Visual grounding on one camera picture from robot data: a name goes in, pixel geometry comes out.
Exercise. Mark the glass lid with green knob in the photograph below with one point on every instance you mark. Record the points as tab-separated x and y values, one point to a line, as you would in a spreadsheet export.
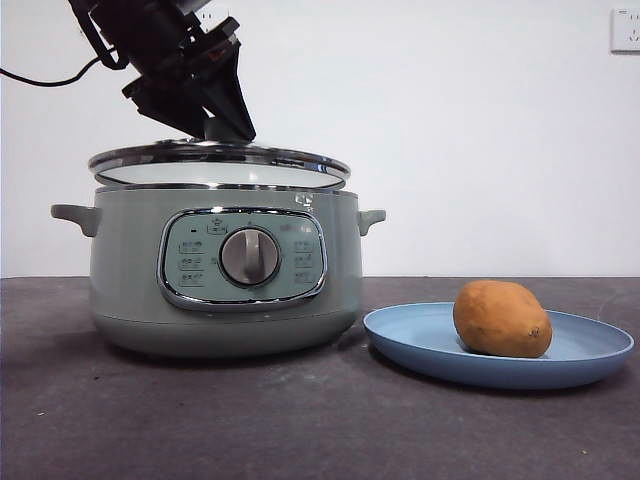
200	160

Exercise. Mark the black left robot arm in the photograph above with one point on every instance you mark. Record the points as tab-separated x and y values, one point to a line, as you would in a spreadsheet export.
145	30

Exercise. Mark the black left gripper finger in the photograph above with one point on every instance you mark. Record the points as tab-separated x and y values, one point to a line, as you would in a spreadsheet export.
227	95
165	107

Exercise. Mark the blue round plate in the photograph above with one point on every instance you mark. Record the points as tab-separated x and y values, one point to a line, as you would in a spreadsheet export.
415	340

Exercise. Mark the pale green electric steamer pot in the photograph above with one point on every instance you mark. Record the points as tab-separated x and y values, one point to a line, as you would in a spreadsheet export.
130	280

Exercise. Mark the brown potato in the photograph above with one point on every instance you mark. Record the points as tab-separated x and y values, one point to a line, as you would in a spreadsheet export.
500	320

